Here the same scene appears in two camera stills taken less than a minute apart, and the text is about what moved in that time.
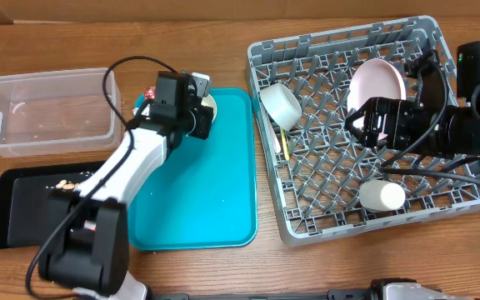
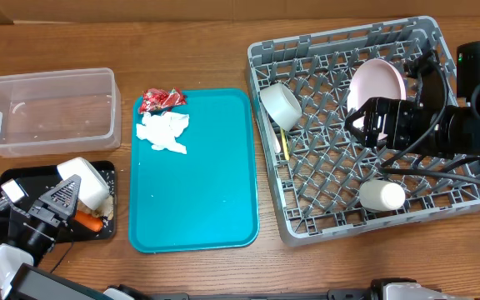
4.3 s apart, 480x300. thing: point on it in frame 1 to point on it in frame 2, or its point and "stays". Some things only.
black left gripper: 204,126 to 39,210
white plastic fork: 275,139 stays
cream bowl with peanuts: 208,101 to 93,189
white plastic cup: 381,195 stays
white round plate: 372,79 stays
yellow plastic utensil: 287,154 stays
